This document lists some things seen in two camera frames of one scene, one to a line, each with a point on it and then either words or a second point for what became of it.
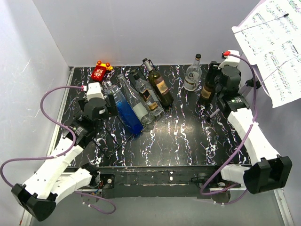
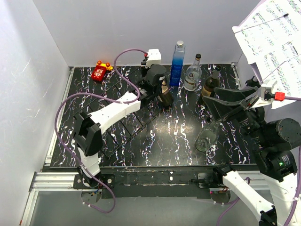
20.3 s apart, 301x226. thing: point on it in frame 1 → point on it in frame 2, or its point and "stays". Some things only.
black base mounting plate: [159, 181] stays
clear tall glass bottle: [141, 109] → [207, 136]
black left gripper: [111, 109] → [150, 68]
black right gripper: [214, 66] → [218, 108]
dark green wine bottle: [159, 85] stays
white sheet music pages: [271, 37] stays
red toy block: [99, 70] stays
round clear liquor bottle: [193, 75] stays
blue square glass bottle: [124, 110] → [178, 60]
